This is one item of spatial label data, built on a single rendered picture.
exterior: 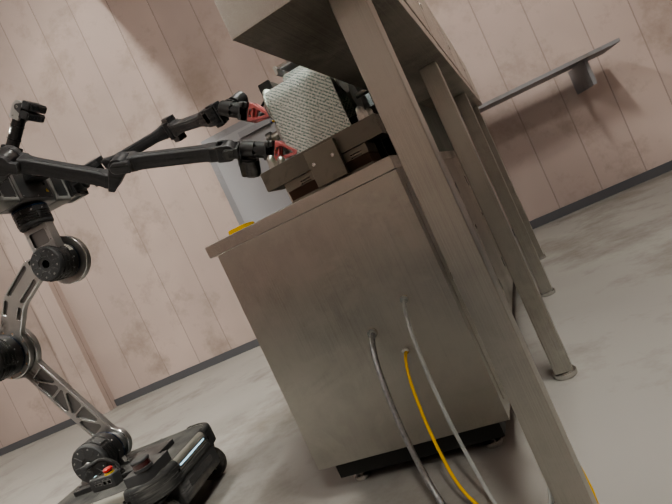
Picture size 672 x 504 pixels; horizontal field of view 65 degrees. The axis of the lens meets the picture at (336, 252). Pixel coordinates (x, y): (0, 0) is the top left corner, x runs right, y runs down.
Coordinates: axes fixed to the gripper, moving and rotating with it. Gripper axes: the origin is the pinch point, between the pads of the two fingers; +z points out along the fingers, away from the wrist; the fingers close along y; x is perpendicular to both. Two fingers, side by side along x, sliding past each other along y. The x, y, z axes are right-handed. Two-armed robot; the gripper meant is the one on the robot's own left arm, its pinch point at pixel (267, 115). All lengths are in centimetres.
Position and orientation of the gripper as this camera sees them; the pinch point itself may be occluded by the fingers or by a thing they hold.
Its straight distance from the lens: 194.9
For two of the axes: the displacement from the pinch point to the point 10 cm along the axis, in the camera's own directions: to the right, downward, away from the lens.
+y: -3.9, 1.5, -9.1
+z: 9.1, 2.2, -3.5
